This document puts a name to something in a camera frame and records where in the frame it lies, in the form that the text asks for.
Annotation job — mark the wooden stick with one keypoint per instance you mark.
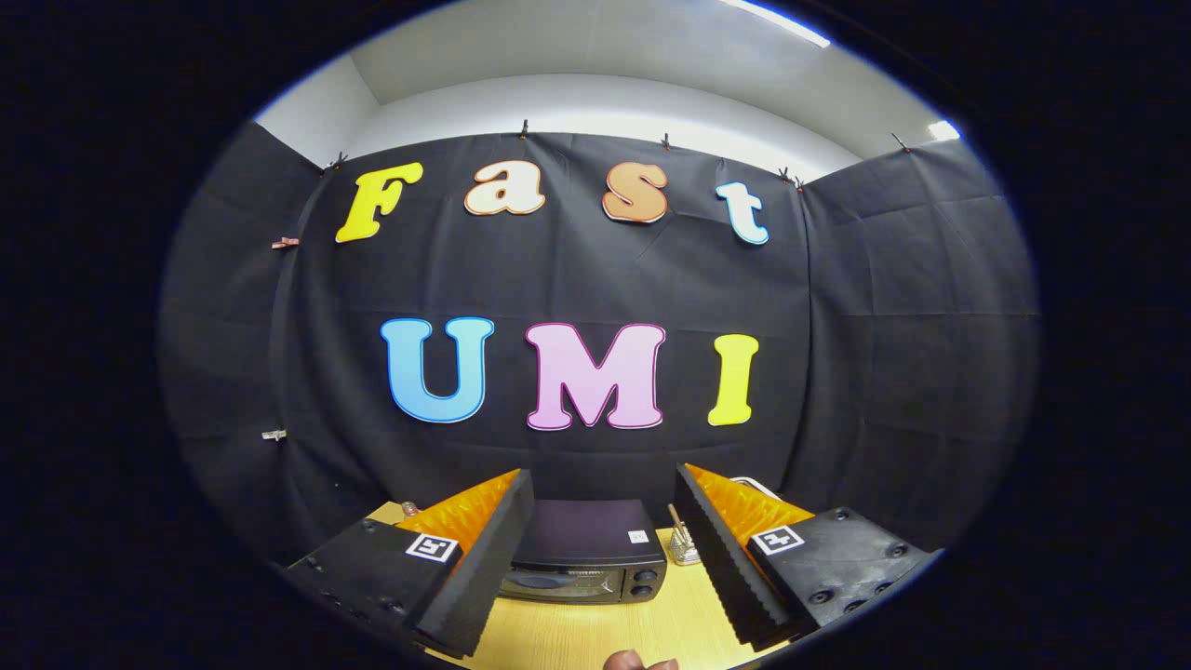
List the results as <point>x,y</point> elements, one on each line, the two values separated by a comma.
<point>675,516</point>

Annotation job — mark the black toaster oven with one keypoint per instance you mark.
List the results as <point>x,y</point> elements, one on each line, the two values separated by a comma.
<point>586,530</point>

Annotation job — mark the white pop-up toaster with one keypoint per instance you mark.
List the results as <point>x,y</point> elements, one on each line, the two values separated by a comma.
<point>749,481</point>

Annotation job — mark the row of black clips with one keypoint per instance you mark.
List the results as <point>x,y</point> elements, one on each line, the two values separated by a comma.
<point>524,127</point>

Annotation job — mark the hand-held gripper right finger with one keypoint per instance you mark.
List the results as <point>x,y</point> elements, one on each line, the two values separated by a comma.
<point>721,558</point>

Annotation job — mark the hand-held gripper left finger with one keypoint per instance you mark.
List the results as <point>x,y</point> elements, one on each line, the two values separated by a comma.
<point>484,568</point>

